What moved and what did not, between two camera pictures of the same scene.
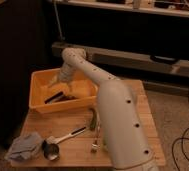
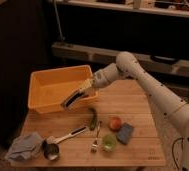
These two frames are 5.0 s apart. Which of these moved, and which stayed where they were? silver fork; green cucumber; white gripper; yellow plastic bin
Moved: white gripper
Stayed: green cucumber; silver fork; yellow plastic bin
